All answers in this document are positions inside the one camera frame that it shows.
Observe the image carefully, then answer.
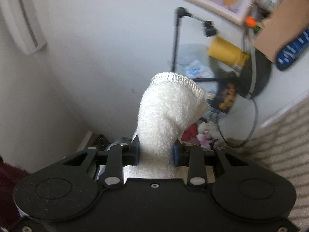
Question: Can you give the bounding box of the stainless steel thermos container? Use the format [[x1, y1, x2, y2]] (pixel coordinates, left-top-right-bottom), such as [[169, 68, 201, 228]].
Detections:
[[96, 139, 218, 184]]

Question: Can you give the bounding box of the white towel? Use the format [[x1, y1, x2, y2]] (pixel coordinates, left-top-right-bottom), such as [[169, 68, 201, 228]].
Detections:
[[132, 72, 209, 178]]

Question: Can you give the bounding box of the blonde doll figurine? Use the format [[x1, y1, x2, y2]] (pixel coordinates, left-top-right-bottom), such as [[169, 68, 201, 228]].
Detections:
[[196, 122, 221, 148]]

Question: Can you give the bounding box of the snack packet dark blue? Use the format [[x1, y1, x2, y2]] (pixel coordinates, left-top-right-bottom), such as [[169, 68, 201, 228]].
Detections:
[[211, 82, 237, 114]]

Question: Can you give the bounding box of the wet wipes plastic pack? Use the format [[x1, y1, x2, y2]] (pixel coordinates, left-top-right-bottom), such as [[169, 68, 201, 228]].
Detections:
[[177, 43, 217, 79]]

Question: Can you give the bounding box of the striped beige table towel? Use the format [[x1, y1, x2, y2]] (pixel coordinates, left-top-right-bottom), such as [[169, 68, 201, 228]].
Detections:
[[234, 95, 308, 231]]

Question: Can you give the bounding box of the yellow cylindrical canister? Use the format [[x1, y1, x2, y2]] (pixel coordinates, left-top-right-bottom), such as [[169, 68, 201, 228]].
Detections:
[[207, 36, 250, 70]]

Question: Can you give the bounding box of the blue dotted power strip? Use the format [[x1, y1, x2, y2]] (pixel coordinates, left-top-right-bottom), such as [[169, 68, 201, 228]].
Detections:
[[275, 27, 308, 71]]

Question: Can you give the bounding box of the orange cap green bottle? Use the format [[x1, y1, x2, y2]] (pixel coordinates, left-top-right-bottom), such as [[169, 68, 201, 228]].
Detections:
[[244, 16, 261, 34]]

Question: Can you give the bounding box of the long cardboard box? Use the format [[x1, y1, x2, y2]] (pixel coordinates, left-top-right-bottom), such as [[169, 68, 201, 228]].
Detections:
[[255, 0, 308, 62]]

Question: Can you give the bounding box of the white wall air conditioner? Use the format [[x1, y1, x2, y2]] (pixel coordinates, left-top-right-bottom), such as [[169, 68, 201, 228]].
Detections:
[[1, 0, 47, 55]]

